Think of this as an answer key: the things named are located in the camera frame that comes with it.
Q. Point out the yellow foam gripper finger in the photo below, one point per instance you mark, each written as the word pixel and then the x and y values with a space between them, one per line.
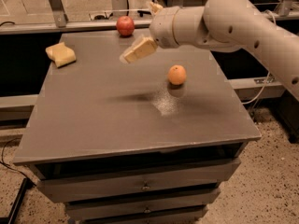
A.
pixel 155 8
pixel 141 48

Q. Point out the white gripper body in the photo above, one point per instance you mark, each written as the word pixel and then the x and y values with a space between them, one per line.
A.
pixel 163 26

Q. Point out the red apple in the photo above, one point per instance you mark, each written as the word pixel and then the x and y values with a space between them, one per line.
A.
pixel 125 26

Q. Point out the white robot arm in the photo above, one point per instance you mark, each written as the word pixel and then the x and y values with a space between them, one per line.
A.
pixel 224 26

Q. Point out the orange fruit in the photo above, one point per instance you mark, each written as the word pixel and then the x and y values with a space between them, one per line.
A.
pixel 177 75

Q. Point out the white power strip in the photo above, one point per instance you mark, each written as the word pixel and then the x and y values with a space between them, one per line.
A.
pixel 97 16

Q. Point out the yellow sponge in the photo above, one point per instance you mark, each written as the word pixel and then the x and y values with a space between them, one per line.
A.
pixel 60 54

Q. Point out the grey drawer cabinet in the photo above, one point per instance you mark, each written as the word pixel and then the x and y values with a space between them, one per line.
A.
pixel 119 144

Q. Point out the metal frame rail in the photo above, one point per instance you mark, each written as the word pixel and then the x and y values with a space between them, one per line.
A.
pixel 61 24

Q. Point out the black floor frame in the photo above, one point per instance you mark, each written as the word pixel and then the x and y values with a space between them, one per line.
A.
pixel 12 215

